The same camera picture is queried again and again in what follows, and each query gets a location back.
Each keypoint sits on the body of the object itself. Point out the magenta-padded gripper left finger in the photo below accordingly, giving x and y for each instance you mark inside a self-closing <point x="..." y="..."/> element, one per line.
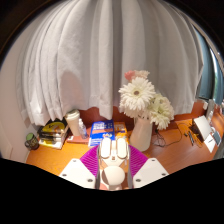
<point x="77" y="171"/>

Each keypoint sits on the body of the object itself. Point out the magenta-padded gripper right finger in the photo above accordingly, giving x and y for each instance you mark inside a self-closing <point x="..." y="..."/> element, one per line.
<point x="150" y="171"/>

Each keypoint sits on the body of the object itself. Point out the white computer mouse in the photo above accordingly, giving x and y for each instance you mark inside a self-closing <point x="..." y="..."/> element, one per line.
<point x="113" y="166"/>

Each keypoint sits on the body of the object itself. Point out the red flat notebook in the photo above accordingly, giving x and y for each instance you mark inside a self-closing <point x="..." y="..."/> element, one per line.
<point x="77" y="139"/>

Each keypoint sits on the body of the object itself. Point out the white ceramic vase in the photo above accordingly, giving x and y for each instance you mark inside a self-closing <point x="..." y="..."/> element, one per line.
<point x="141" y="135"/>

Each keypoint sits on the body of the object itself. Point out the small clear spray bottle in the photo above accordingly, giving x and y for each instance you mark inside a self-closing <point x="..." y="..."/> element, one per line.
<point x="83" y="130"/>

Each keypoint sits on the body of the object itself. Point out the stack of dark yellow books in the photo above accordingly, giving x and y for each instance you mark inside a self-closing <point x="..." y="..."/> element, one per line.
<point x="53" y="133"/>

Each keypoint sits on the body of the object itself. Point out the white tumbler cup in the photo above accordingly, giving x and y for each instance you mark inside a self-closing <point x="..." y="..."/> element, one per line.
<point x="73" y="122"/>

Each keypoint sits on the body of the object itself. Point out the dark green mug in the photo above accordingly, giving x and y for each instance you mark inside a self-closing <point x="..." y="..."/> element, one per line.
<point x="32" y="142"/>

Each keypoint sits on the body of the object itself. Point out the white paper sheet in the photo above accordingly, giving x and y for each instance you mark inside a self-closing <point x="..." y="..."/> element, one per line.
<point x="210" y="142"/>

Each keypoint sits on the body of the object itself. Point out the white tilted laptop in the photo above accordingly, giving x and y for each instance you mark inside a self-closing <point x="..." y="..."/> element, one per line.
<point x="202" y="126"/>

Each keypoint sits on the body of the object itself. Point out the white artificial flower bouquet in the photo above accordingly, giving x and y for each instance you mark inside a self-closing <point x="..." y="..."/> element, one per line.
<point x="137" y="95"/>

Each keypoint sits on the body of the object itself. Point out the window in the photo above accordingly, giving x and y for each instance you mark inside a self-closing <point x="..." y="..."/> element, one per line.
<point x="208" y="76"/>

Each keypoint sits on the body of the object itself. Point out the white curtain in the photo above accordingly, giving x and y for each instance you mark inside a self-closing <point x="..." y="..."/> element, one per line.
<point x="100" y="50"/>

